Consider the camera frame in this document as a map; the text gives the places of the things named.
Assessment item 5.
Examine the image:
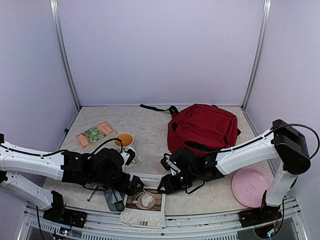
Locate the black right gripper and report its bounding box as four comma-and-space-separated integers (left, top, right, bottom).
157, 168, 199, 195

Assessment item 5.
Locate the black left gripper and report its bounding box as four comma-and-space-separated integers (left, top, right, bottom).
89, 171, 144, 196

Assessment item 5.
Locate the coffee cover notebook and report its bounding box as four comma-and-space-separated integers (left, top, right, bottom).
119, 172, 166, 229

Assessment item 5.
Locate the red student backpack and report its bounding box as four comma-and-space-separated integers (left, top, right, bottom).
140, 104, 241, 157

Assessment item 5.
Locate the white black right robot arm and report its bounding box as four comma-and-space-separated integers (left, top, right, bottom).
157, 119, 311, 222

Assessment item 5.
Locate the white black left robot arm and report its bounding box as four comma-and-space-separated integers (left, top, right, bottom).
0, 134, 144, 223

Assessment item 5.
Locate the grey pencil case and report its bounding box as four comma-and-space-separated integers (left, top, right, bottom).
104, 188, 125, 212

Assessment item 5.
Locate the green white pen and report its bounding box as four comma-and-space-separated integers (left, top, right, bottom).
86, 190, 96, 202

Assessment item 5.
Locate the white mug with tea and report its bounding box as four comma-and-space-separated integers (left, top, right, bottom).
114, 133, 139, 164

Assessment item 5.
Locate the orange green paperback book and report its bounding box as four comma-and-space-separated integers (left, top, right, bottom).
76, 121, 116, 149

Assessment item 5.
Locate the pink plate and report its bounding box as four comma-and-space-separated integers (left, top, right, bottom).
231, 168, 271, 208

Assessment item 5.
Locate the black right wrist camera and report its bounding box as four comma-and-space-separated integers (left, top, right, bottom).
160, 153, 181, 176

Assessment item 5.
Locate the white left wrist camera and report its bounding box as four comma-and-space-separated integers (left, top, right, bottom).
120, 149, 136, 166

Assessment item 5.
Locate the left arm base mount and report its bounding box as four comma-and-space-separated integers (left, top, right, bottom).
43, 190, 88, 228

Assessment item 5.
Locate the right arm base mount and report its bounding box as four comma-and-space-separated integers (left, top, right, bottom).
238, 192, 284, 228

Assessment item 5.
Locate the aluminium front rail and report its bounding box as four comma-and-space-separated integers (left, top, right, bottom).
17, 198, 308, 240

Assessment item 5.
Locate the left aluminium frame post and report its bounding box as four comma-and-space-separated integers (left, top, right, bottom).
50, 0, 82, 112

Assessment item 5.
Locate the aluminium frame post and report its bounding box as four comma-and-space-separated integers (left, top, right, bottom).
241, 0, 272, 112
50, 0, 82, 112

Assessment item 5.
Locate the right aluminium frame post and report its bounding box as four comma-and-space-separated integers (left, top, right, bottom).
241, 0, 272, 112

